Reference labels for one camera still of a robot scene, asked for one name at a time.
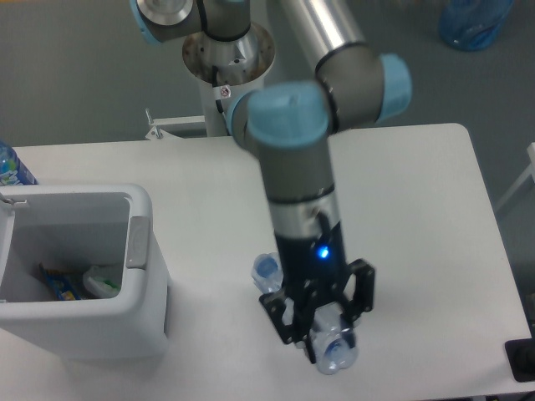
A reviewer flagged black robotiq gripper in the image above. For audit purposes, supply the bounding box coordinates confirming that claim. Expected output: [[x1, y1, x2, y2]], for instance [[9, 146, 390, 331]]
[[258, 223, 375, 364]]

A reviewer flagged white frame at right edge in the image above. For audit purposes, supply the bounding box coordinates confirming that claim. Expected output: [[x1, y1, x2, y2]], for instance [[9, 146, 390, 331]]
[[495, 143, 534, 217]]

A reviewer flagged white plastic trash can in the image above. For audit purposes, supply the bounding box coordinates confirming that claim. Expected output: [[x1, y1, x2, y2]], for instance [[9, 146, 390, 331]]
[[1, 185, 169, 359]]

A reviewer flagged black device at table edge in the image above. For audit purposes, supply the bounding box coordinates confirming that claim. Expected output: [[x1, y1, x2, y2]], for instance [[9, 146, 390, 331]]
[[505, 338, 534, 383]]

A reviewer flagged blue snack wrapper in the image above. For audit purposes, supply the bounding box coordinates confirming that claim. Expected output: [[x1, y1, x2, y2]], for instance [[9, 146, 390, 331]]
[[38, 263, 82, 301]]

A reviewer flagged clear plastic water bottle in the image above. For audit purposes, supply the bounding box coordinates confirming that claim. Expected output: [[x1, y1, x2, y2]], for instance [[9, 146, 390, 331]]
[[251, 252, 358, 375]]

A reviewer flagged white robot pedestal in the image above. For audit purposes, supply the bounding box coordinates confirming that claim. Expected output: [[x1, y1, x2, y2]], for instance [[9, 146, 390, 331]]
[[144, 23, 277, 141]]

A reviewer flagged white paper carton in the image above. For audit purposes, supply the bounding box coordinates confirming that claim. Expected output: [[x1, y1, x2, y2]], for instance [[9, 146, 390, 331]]
[[82, 266, 122, 299]]

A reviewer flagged blue plastic bag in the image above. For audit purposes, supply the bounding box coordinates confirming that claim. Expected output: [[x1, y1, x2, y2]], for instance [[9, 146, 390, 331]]
[[438, 0, 514, 52]]

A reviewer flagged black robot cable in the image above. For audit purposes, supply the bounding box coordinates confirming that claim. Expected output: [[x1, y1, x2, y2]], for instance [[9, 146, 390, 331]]
[[211, 65, 231, 126]]

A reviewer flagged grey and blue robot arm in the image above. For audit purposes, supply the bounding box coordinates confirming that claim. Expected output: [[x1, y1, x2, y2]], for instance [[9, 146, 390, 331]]
[[130, 1, 412, 374]]

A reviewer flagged blue labelled bottle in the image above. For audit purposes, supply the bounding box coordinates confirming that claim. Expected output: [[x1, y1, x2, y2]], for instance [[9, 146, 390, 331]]
[[1, 142, 38, 186]]

